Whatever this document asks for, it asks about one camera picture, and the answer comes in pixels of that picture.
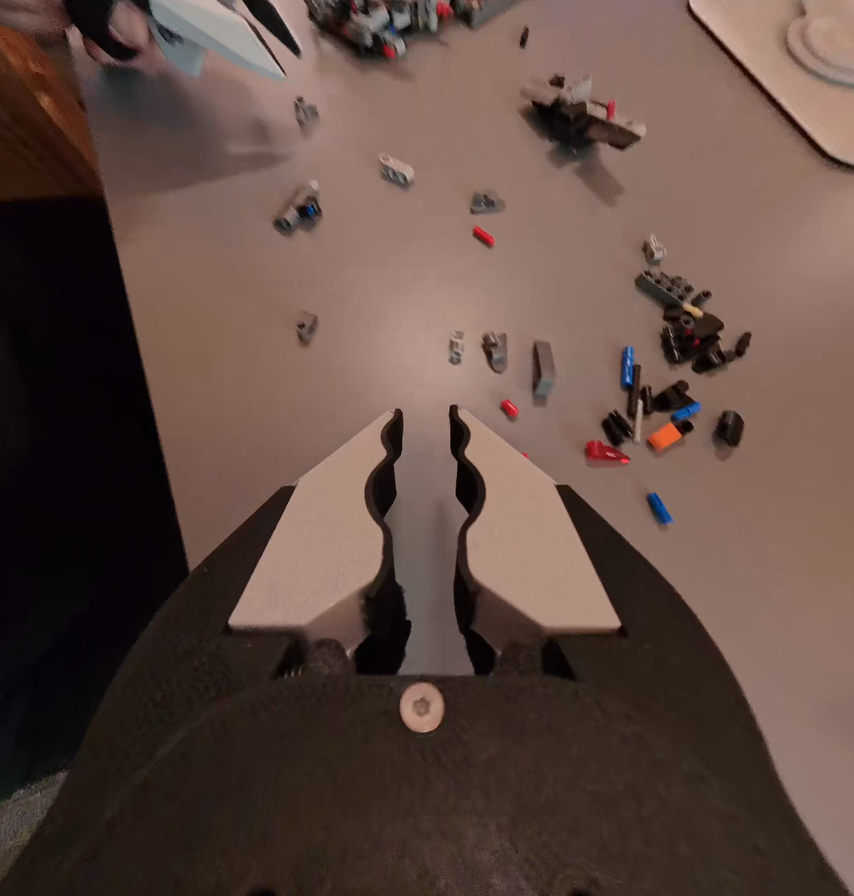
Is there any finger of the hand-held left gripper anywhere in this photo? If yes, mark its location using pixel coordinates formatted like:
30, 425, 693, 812
149, 0, 289, 80
244, 0, 304, 59

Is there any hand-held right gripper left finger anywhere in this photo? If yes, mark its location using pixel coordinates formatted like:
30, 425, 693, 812
228, 408, 413, 676

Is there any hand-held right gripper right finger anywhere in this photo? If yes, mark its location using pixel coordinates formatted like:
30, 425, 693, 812
448, 404, 623, 676

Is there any grey axle connector lego assembly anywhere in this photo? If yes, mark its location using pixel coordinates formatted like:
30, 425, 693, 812
273, 181, 323, 235

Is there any pile of small lego pieces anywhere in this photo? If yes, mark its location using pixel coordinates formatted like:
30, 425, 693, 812
601, 269, 753, 452

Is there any black grey lego wing assembly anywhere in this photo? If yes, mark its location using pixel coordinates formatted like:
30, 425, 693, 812
520, 73, 647, 153

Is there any lego car chassis model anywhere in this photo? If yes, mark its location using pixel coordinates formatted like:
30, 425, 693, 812
304, 0, 522, 60

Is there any person's left hand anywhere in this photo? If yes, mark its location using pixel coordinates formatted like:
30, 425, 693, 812
111, 6, 156, 58

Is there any white stand base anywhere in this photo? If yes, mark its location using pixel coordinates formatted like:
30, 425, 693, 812
687, 0, 854, 169

